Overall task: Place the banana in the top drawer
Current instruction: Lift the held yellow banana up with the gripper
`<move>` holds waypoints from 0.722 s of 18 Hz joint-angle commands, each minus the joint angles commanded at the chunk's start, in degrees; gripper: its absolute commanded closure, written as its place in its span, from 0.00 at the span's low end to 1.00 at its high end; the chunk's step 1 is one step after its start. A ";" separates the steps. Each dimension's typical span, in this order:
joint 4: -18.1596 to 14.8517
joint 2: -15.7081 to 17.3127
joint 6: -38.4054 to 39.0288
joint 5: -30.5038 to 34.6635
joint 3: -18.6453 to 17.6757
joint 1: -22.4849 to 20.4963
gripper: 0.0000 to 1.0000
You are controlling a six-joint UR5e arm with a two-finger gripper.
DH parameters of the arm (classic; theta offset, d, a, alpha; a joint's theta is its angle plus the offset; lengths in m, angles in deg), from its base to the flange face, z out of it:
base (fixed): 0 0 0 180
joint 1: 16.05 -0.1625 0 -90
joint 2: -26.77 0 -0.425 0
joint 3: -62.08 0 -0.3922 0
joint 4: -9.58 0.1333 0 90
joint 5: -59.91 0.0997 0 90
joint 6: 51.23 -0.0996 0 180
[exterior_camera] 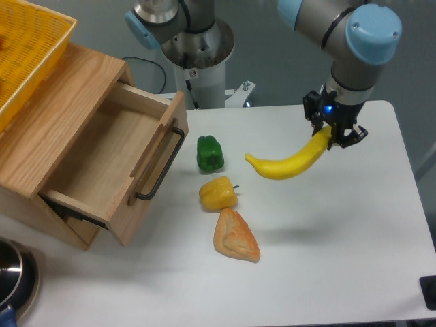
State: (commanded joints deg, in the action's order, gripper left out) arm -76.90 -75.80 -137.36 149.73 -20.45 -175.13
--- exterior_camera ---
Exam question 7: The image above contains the black cable behind cabinet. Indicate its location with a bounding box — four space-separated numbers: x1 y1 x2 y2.
121 56 168 95

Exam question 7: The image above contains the yellow banana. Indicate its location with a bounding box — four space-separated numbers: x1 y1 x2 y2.
245 126 332 180

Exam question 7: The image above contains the black metal drawer handle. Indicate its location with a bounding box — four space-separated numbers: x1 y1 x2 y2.
129 126 185 204

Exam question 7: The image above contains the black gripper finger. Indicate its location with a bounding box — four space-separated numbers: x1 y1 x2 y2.
309 114 324 136
327 124 368 150

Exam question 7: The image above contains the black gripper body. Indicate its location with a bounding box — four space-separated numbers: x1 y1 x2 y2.
302 87 364 129

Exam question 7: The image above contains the triangular bread pastry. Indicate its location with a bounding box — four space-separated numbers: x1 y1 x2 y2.
213 208 261 263

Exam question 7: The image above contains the green bell pepper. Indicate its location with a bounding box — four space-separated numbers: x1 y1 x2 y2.
196 135 225 172

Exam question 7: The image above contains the wooden drawer cabinet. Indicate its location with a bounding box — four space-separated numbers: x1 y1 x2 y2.
1 43 134 250

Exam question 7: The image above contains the open wooden top drawer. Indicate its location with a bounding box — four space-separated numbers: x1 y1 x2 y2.
40 83 188 245

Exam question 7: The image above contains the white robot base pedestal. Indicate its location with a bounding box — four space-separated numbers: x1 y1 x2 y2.
161 18 234 109

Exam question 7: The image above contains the white metal table bracket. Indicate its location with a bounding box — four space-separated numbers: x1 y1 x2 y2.
225 80 256 108

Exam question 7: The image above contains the yellow plastic mesh basket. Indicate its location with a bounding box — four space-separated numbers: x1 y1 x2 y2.
1 1 77 131

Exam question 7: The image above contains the yellow bell pepper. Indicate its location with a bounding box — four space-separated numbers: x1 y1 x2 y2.
198 176 238 211

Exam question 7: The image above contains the blue object bottom left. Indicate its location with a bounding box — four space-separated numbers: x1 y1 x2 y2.
0 305 18 327

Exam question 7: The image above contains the metal pot with lid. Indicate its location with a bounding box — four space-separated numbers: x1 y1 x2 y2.
1 238 40 325

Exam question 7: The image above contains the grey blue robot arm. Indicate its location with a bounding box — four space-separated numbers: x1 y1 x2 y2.
125 1 402 148

